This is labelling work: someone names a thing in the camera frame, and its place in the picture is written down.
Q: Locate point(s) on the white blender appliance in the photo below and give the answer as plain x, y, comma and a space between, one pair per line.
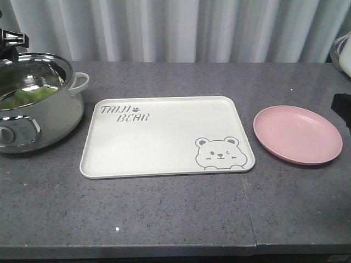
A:
340, 53

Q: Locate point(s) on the green lettuce leaf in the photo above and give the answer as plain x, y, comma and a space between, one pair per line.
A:
22, 97

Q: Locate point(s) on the green electric cooking pot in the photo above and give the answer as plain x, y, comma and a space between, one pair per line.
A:
38, 125

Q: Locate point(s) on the grey white curtain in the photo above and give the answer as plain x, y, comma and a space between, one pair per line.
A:
180, 31

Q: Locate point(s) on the cream bear tray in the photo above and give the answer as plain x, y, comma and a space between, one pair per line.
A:
165, 136

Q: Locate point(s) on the pink round plate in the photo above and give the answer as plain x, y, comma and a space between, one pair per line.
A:
297, 135

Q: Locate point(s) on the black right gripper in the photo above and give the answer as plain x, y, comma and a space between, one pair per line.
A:
341, 104

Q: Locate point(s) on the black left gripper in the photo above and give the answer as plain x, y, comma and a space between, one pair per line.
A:
9, 42

